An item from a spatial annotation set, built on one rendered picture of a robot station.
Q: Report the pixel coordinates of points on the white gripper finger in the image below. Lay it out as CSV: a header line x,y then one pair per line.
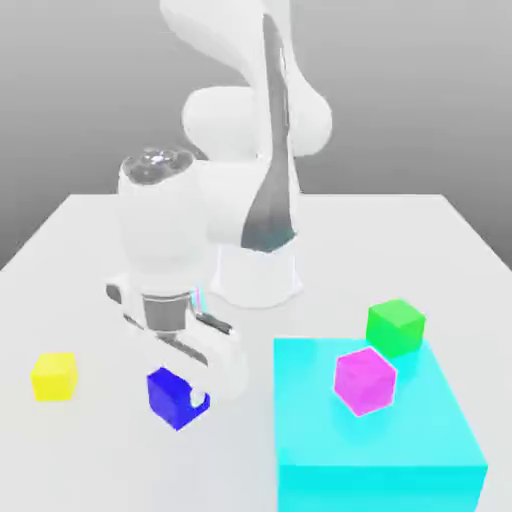
x,y
196,396

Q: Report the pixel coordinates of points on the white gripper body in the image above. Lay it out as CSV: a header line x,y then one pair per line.
x,y
224,352

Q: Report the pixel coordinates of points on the small blue cube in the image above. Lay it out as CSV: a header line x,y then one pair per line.
x,y
168,396

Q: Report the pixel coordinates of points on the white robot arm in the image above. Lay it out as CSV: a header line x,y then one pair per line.
x,y
160,224

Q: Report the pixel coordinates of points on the small magenta cube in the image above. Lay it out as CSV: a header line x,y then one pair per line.
x,y
364,382

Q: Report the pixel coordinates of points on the small yellow cube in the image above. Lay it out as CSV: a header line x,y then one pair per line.
x,y
54,376

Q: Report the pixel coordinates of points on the small green cube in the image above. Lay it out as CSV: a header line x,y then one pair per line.
x,y
396,326

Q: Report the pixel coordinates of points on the large cyan box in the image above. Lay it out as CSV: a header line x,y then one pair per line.
x,y
380,448

